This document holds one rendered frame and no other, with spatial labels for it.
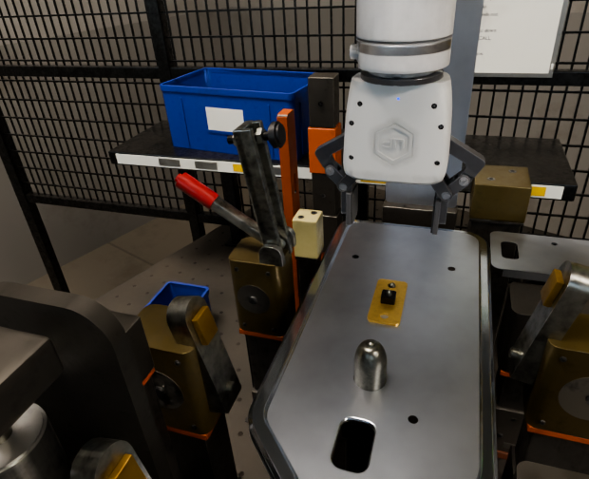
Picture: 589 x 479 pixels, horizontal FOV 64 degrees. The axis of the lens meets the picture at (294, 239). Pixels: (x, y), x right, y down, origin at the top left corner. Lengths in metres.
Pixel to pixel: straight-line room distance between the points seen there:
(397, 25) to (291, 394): 0.35
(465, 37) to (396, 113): 0.30
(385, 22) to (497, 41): 0.61
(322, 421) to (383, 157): 0.26
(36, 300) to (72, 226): 2.45
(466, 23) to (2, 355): 0.65
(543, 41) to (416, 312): 0.61
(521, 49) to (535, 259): 0.45
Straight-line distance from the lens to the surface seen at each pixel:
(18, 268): 2.74
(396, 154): 0.47
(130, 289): 1.22
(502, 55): 1.03
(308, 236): 0.64
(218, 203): 0.59
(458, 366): 0.53
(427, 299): 0.61
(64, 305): 0.34
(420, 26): 0.43
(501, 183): 0.77
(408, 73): 0.43
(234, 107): 0.94
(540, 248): 0.74
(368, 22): 0.44
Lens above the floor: 1.37
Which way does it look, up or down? 31 degrees down
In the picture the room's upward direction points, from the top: 4 degrees counter-clockwise
